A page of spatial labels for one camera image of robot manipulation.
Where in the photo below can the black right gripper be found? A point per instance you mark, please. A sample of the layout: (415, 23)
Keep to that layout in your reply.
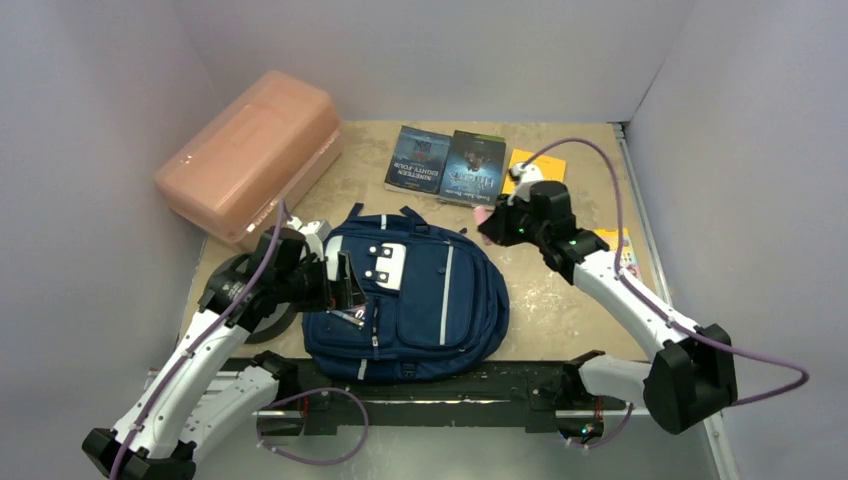
(502, 225)

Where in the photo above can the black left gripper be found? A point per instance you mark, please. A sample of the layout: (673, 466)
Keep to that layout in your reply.
(333, 294)

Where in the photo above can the navy blue student backpack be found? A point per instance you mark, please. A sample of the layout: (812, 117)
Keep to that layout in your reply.
(436, 304)

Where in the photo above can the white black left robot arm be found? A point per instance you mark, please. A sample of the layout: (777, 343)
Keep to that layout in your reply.
(175, 424)

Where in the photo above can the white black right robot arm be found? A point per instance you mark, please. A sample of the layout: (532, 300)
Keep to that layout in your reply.
(690, 372)

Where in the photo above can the dark blue paperback book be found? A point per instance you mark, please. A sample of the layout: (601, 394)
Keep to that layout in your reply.
(474, 170)

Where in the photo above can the grey round disc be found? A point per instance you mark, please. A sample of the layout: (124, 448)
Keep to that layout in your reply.
(271, 326)

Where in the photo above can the yellow paperback book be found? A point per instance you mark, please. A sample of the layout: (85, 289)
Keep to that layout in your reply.
(552, 168)

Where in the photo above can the Nineteen Eighty-Four paperback book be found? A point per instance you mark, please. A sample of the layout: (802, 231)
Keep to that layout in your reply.
(418, 162)

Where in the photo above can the colourful crayon box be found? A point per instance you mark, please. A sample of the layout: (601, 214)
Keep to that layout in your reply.
(628, 258)

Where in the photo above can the translucent pink storage box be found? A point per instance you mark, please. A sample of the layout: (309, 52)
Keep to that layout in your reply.
(270, 145)

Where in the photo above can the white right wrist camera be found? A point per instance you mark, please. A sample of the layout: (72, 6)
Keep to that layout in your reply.
(524, 176)

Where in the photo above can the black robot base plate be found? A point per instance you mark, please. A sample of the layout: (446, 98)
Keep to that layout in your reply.
(531, 396)

